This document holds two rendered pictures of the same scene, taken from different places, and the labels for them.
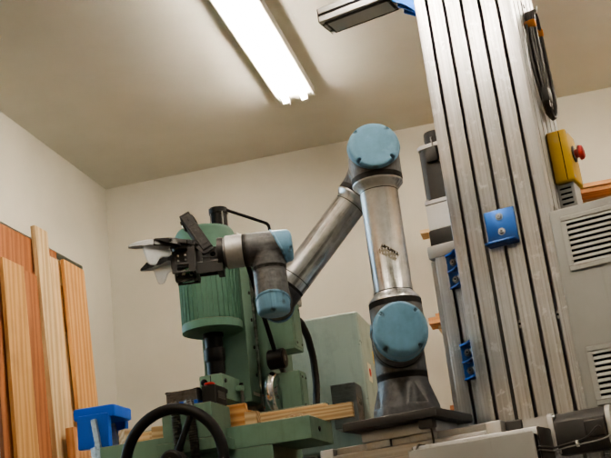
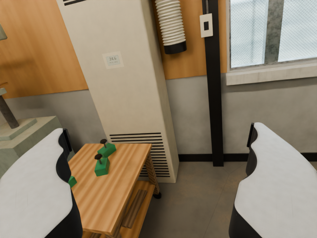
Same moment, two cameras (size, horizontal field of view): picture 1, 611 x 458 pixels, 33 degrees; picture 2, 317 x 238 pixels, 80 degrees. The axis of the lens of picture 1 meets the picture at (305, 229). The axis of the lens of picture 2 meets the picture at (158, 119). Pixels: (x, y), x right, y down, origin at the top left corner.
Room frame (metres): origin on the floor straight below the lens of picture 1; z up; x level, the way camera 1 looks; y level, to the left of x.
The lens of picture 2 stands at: (2.23, 0.28, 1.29)
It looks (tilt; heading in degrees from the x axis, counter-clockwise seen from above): 27 degrees down; 95
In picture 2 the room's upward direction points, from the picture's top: 12 degrees counter-clockwise
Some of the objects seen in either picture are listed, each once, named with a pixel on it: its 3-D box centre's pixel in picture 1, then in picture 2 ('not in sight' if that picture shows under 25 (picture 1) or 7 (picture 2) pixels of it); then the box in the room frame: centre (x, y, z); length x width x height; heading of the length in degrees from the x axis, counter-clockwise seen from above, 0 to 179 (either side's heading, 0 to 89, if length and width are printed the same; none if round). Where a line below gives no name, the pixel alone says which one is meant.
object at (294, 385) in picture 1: (291, 393); not in sight; (3.04, 0.10, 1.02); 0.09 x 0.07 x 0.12; 75
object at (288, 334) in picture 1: (285, 328); not in sight; (3.07, 0.10, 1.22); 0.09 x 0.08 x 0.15; 165
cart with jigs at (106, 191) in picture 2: not in sight; (104, 197); (1.68, 1.17, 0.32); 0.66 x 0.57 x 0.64; 76
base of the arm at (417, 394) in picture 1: (405, 396); not in sight; (2.33, -0.18, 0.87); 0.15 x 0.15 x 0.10
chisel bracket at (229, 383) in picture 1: (221, 392); not in sight; (2.92, 0.29, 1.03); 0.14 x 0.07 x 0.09; 165
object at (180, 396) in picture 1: (196, 396); not in sight; (2.71, 0.34, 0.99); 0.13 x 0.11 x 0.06; 75
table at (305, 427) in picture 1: (210, 444); not in sight; (2.80, 0.32, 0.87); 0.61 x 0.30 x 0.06; 75
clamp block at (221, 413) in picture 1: (196, 424); not in sight; (2.72, 0.34, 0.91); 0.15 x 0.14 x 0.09; 75
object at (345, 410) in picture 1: (249, 425); not in sight; (2.88, 0.22, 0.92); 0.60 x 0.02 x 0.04; 75
